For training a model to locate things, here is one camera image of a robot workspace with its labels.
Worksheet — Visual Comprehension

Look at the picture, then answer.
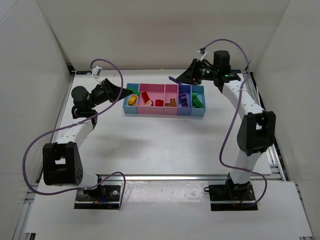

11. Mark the orange yellow lego block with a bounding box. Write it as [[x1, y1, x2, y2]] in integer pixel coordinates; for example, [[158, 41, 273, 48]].
[[127, 94, 138, 106]]

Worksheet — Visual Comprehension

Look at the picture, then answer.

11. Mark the green lego plate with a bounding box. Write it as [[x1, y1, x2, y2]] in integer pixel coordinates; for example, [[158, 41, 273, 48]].
[[192, 93, 203, 109], [126, 87, 141, 96]]

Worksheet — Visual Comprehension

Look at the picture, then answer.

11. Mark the small purple lego block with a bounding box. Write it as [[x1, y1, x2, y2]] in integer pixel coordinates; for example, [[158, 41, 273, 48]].
[[178, 89, 189, 108]]

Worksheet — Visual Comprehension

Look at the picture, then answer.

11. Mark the orange lego plate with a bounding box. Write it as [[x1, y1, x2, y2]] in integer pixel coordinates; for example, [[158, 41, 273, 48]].
[[170, 98, 177, 106], [164, 103, 176, 107]]

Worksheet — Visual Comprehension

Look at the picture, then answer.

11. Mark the red flower lego block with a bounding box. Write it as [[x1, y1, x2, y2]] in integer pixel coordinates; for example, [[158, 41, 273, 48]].
[[144, 100, 154, 107]]

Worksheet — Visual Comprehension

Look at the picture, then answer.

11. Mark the red lego brick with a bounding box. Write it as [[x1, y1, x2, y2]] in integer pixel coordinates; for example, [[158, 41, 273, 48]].
[[155, 99, 164, 107]]

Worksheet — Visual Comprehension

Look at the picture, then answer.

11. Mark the red striped lego block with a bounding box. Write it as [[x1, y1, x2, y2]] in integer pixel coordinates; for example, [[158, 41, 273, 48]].
[[141, 91, 150, 103]]

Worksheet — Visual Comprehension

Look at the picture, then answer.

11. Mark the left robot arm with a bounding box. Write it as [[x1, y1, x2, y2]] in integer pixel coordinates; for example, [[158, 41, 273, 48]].
[[42, 79, 133, 198]]

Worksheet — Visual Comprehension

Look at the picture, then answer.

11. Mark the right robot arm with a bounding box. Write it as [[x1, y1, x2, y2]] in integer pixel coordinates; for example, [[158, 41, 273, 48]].
[[177, 50, 276, 202]]

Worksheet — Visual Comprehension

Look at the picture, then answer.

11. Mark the right light blue bin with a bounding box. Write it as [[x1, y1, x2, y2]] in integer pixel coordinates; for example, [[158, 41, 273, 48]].
[[191, 85, 206, 117]]

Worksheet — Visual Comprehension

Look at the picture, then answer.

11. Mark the light blue bin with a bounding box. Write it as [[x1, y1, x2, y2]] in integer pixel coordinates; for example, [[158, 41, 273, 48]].
[[191, 85, 206, 117], [122, 83, 140, 114]]

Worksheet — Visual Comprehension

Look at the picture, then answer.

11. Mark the left light blue bin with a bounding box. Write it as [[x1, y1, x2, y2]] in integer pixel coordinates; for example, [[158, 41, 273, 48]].
[[122, 83, 140, 114]]

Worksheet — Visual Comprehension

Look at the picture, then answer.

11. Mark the small pink bin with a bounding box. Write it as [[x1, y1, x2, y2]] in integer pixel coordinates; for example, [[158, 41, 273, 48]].
[[164, 84, 178, 116]]

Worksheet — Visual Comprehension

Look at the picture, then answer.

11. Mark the dark blue bin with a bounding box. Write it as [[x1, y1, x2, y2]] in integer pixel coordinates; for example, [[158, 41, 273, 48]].
[[177, 84, 192, 116]]

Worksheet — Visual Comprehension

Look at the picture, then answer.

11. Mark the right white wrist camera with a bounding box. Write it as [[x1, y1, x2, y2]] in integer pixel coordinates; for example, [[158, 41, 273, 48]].
[[197, 47, 207, 61]]

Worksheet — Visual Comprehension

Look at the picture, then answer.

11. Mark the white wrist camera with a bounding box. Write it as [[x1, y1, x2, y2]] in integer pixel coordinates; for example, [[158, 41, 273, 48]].
[[197, 47, 207, 61], [91, 66, 103, 82]]

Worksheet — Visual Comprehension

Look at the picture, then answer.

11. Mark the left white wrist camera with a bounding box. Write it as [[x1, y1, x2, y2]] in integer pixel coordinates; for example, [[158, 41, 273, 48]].
[[91, 66, 103, 82]]

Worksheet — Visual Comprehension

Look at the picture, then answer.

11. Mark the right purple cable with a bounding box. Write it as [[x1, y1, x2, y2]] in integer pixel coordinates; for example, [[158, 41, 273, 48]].
[[203, 38, 268, 206]]

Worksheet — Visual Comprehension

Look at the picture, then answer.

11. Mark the purple cable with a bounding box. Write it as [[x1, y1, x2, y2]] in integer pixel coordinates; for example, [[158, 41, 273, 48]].
[[22, 58, 127, 210], [203, 38, 268, 206]]

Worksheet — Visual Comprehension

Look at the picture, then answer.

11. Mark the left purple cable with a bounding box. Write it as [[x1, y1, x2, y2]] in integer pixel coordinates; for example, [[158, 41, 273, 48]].
[[22, 58, 127, 210]]

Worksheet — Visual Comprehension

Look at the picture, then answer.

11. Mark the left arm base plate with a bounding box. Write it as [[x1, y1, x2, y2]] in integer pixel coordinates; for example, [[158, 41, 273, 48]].
[[74, 180, 122, 210]]

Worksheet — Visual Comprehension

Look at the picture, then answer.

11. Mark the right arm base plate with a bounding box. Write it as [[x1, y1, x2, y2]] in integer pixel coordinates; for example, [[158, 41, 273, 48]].
[[203, 184, 258, 212]]

